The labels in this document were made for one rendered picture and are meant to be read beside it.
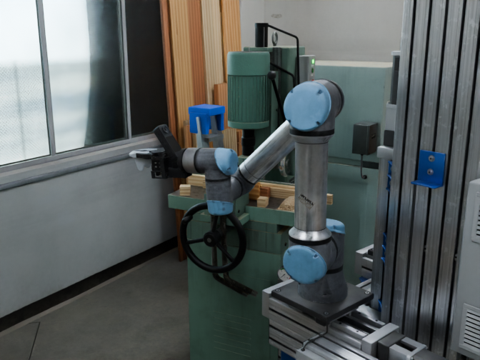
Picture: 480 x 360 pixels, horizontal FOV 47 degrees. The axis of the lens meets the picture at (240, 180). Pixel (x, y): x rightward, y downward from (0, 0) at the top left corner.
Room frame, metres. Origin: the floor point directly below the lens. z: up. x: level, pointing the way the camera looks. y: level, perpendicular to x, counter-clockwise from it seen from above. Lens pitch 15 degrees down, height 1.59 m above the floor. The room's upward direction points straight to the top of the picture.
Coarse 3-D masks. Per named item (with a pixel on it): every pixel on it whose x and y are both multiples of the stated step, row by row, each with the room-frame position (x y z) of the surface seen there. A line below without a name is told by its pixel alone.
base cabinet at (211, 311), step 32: (256, 256) 2.13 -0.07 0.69; (192, 288) 2.26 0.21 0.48; (224, 288) 2.19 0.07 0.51; (256, 288) 2.12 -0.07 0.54; (192, 320) 2.26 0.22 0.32; (224, 320) 2.19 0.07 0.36; (256, 320) 2.12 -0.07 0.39; (192, 352) 2.26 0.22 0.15; (224, 352) 2.19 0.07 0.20; (256, 352) 2.12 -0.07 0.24
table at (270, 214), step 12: (192, 192) 2.34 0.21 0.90; (204, 192) 2.34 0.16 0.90; (180, 204) 2.28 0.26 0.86; (192, 204) 2.25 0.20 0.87; (252, 204) 2.16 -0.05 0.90; (276, 204) 2.16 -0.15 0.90; (204, 216) 2.12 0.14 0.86; (240, 216) 2.10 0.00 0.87; (252, 216) 2.14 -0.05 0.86; (264, 216) 2.11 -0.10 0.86; (276, 216) 2.09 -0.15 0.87; (288, 216) 2.07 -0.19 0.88
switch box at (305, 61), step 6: (300, 60) 2.52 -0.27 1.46; (306, 60) 2.50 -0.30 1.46; (300, 66) 2.51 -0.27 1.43; (306, 66) 2.50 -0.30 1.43; (312, 66) 2.55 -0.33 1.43; (300, 72) 2.51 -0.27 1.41; (306, 72) 2.50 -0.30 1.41; (300, 78) 2.51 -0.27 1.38; (306, 78) 2.50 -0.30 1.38; (312, 78) 2.55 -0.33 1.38
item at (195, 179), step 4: (188, 176) 2.46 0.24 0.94; (192, 176) 2.45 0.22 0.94; (196, 176) 2.45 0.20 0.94; (200, 176) 2.44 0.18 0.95; (204, 176) 2.43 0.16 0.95; (188, 180) 2.46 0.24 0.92; (192, 180) 2.45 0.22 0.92; (196, 180) 2.45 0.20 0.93; (200, 180) 2.44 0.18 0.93; (192, 184) 2.45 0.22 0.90; (196, 184) 2.45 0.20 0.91; (200, 184) 2.44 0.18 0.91; (264, 184) 2.30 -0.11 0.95; (268, 184) 2.30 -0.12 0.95; (272, 184) 2.29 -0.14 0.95; (276, 184) 2.29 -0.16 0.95; (280, 184) 2.29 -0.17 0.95; (284, 188) 2.26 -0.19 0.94; (288, 188) 2.26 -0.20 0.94; (292, 188) 2.25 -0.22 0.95
